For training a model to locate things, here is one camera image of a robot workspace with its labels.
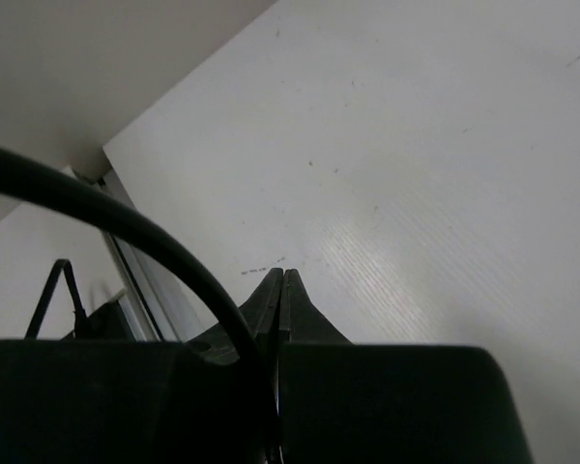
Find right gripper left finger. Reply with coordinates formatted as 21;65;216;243
0;268;283;463

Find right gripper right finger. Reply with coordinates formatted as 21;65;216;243
279;270;533;463

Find black headset cable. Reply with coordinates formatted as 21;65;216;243
0;139;284;464

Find aluminium front rail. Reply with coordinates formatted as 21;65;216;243
72;168;204;342

